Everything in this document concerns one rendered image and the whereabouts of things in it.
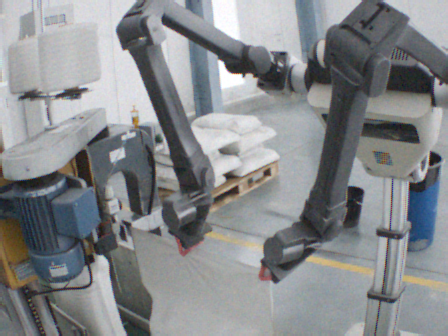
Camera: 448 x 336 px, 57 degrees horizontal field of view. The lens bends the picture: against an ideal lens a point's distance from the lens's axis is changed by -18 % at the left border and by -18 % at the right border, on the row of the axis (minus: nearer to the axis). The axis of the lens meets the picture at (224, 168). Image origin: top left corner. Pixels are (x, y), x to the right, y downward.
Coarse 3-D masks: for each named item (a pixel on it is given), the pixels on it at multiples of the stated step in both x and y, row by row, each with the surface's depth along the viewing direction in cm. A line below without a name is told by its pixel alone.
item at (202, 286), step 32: (160, 256) 133; (192, 256) 124; (160, 288) 139; (192, 288) 129; (224, 288) 119; (256, 288) 111; (160, 320) 135; (192, 320) 128; (224, 320) 123; (256, 320) 115
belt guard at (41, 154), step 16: (96, 112) 134; (80, 128) 114; (96, 128) 128; (16, 144) 106; (32, 144) 104; (48, 144) 101; (64, 144) 102; (80, 144) 114; (16, 160) 93; (32, 160) 94; (48, 160) 96; (64, 160) 102; (16, 176) 94; (32, 176) 95
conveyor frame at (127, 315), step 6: (0, 300) 223; (0, 306) 230; (120, 306) 212; (6, 312) 223; (120, 312) 212; (126, 312) 208; (132, 312) 207; (126, 318) 210; (132, 318) 206; (138, 318) 202; (144, 318) 202; (132, 324) 208; (138, 324) 204; (144, 324) 200; (144, 330) 203
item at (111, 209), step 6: (108, 186) 131; (108, 192) 131; (108, 198) 131; (114, 198) 133; (102, 204) 134; (108, 204) 131; (114, 204) 132; (102, 210) 134; (108, 210) 131; (114, 210) 132
